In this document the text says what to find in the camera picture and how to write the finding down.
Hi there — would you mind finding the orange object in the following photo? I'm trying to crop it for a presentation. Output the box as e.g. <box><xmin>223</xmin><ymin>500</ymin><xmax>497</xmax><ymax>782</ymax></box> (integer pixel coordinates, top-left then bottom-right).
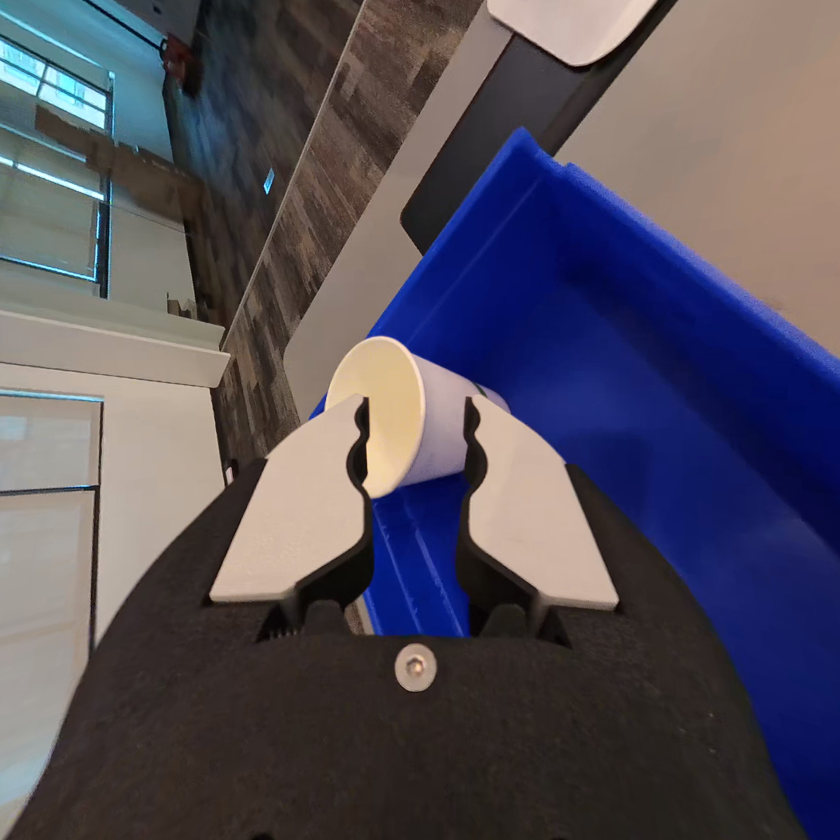
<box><xmin>161</xmin><ymin>37</ymin><xmax>200</xmax><ymax>95</ymax></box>

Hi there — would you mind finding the small window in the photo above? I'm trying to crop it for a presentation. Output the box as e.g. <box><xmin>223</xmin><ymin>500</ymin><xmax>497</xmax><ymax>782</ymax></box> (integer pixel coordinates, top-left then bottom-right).
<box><xmin>0</xmin><ymin>33</ymin><xmax>116</xmax><ymax>300</ymax></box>

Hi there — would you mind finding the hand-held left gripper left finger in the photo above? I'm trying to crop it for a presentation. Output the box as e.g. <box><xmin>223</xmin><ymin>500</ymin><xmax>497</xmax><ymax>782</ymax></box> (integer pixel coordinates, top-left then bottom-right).
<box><xmin>208</xmin><ymin>394</ymin><xmax>375</xmax><ymax>620</ymax></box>

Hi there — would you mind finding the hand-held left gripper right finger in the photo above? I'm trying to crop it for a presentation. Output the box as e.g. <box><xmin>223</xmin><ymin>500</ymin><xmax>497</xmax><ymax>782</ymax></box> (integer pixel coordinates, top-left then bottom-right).
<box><xmin>453</xmin><ymin>397</ymin><xmax>620</xmax><ymax>624</ymax></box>

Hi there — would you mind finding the black flat mat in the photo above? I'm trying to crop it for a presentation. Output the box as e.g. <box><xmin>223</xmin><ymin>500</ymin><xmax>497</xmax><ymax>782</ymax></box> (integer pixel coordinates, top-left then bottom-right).
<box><xmin>401</xmin><ymin>0</ymin><xmax>679</xmax><ymax>257</ymax></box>

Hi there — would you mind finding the blue plastic bin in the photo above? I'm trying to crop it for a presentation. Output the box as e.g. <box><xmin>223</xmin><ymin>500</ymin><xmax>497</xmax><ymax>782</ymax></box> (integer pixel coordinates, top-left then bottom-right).
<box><xmin>315</xmin><ymin>128</ymin><xmax>840</xmax><ymax>840</ymax></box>

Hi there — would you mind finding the stack of cardboard boxes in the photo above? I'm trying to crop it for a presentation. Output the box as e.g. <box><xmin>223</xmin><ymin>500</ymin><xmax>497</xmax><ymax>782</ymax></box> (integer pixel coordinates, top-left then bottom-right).
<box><xmin>37</xmin><ymin>105</ymin><xmax>204</xmax><ymax>224</ymax></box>

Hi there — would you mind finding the white paper cup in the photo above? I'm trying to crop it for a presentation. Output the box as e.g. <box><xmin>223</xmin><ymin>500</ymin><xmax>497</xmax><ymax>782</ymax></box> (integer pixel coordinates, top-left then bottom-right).
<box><xmin>325</xmin><ymin>338</ymin><xmax>509</xmax><ymax>500</ymax></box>

